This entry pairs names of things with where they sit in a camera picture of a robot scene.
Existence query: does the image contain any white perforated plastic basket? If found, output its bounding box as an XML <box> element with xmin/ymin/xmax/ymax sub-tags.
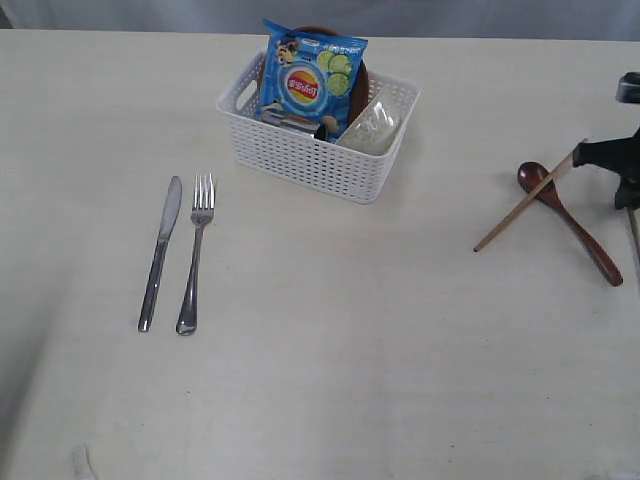
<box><xmin>216</xmin><ymin>50</ymin><xmax>420</xmax><ymax>204</ymax></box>

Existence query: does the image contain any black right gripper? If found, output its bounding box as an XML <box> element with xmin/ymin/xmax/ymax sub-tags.
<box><xmin>572</xmin><ymin>131</ymin><xmax>639</xmax><ymax>210</ymax></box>

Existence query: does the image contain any speckled glass bowl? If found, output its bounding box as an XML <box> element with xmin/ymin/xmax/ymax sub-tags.
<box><xmin>336</xmin><ymin>88</ymin><xmax>403</xmax><ymax>156</ymax></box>

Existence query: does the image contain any silver table knife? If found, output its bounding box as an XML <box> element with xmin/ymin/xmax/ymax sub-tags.
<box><xmin>137</xmin><ymin>176</ymin><xmax>182</xmax><ymax>333</ymax></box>

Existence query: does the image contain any silver fork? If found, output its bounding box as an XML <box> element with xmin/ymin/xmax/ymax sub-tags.
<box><xmin>175</xmin><ymin>173</ymin><xmax>216</xmax><ymax>336</ymax></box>

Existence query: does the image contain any brown wooden plate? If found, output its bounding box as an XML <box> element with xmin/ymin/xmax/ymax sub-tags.
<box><xmin>296</xmin><ymin>26</ymin><xmax>369</xmax><ymax>125</ymax></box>

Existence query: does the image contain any blue chips bag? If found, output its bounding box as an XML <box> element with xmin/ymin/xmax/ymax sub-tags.
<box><xmin>256</xmin><ymin>19</ymin><xmax>368</xmax><ymax>138</ymax></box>

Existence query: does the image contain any steel cup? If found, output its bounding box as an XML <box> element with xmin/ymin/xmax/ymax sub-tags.
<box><xmin>258</xmin><ymin>109</ymin><xmax>339</xmax><ymax>141</ymax></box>

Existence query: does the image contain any dark red wooden spoon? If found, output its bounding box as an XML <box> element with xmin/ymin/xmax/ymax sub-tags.
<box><xmin>517</xmin><ymin>161</ymin><xmax>623</xmax><ymax>287</ymax></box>

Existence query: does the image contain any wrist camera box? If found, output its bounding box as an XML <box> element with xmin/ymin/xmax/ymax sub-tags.
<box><xmin>615</xmin><ymin>71</ymin><xmax>640</xmax><ymax>104</ymax></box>

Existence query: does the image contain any wooden chopstick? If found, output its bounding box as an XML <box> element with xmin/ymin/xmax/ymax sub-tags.
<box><xmin>626</xmin><ymin>207</ymin><xmax>640</xmax><ymax>265</ymax></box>
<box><xmin>473</xmin><ymin>143</ymin><xmax>580</xmax><ymax>253</ymax></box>

